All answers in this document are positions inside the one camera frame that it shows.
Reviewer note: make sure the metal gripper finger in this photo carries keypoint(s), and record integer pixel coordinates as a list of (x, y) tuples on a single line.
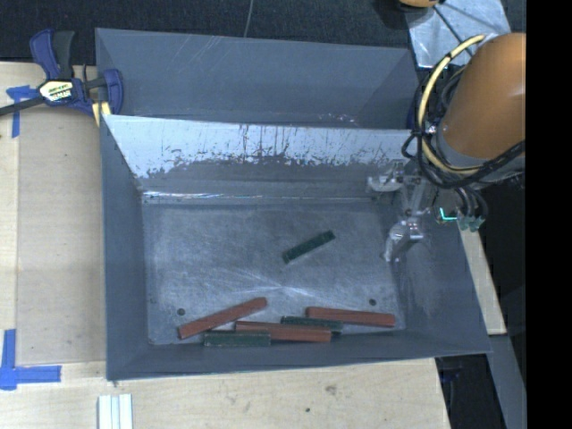
[(385, 182), (404, 237)]

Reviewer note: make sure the red-brown flat block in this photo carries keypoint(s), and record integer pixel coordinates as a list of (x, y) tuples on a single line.
[(350, 317), (286, 332), (222, 317)]

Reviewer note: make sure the dark green flat block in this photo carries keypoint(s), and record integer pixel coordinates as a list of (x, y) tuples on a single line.
[(237, 339), (308, 247), (313, 322)]

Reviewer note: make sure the grey metal bin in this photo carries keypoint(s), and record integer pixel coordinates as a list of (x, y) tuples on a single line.
[(223, 248)]

